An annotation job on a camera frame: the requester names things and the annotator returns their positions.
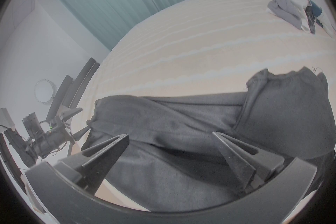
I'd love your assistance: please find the round wall mirror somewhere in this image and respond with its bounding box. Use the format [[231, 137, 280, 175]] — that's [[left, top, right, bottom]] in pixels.
[[34, 79, 56, 106]]

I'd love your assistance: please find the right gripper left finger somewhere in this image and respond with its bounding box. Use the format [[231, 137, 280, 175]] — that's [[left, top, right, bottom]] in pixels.
[[56, 134, 130, 195]]

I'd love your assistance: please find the bed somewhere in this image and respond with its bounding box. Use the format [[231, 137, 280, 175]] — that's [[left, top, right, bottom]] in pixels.
[[69, 0, 336, 211]]

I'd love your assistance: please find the pile of clothes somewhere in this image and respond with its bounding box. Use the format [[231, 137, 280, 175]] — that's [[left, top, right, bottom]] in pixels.
[[267, 0, 334, 36]]

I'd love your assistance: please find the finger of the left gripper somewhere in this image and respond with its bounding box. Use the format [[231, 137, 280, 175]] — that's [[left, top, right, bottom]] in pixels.
[[72, 127, 91, 144], [62, 107, 83, 120]]

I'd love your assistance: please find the black and white desk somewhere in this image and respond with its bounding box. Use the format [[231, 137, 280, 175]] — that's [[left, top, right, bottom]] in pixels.
[[47, 75, 74, 124]]

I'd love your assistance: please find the black T-shirt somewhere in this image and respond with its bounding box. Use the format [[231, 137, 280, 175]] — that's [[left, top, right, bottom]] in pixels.
[[81, 67, 336, 211]]

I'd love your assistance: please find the black chest of drawers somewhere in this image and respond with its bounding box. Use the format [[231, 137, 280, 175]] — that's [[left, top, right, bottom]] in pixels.
[[63, 58, 101, 113]]

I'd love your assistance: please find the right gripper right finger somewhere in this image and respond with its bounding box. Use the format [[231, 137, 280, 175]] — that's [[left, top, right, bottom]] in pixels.
[[212, 132, 285, 190]]

